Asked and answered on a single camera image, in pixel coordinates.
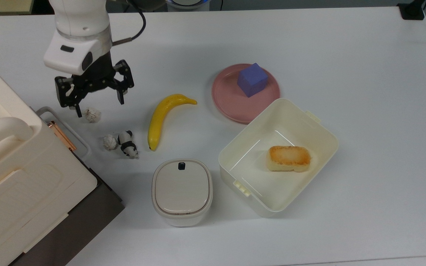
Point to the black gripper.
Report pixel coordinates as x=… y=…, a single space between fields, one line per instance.
x=96 y=75

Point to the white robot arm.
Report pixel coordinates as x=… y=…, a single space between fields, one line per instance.
x=80 y=22

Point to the brown drawer cabinet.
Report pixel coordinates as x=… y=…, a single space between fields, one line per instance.
x=98 y=214

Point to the crumpled white paper ball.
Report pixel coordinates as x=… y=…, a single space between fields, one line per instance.
x=92 y=115
x=110 y=143

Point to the toy panda figure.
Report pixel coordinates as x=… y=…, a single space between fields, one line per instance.
x=126 y=144

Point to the yellow banana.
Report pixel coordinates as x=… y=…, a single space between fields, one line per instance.
x=159 y=118

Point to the cream upper cabinet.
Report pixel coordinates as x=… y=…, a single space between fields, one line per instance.
x=20 y=184

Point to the pink plate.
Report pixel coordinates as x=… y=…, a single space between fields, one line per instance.
x=227 y=99

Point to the small white lidded bin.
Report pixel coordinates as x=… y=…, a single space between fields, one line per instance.
x=181 y=192

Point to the purple cube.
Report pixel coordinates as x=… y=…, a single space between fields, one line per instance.
x=252 y=81

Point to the cream plastic storage box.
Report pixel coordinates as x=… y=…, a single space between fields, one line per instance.
x=257 y=184

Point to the toasted bread piece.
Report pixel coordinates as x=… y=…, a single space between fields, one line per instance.
x=288 y=159

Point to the black stand base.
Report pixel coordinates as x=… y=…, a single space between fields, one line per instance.
x=412 y=11

